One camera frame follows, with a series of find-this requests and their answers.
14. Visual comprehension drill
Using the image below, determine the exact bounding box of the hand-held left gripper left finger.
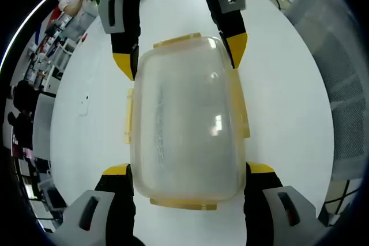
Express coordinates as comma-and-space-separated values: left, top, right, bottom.
53, 163, 137, 246

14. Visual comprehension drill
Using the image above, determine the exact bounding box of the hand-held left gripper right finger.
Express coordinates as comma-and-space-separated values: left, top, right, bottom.
243, 161, 328, 246

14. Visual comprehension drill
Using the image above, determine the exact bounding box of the clear lid with yellow buckles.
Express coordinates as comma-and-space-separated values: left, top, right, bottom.
123, 32, 251, 211

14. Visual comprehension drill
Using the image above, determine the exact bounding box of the slatted white chair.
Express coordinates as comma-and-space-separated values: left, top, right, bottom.
51, 41, 73, 70

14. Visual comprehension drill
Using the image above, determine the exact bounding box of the plain white chair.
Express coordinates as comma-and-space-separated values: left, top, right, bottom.
32, 93, 55, 160

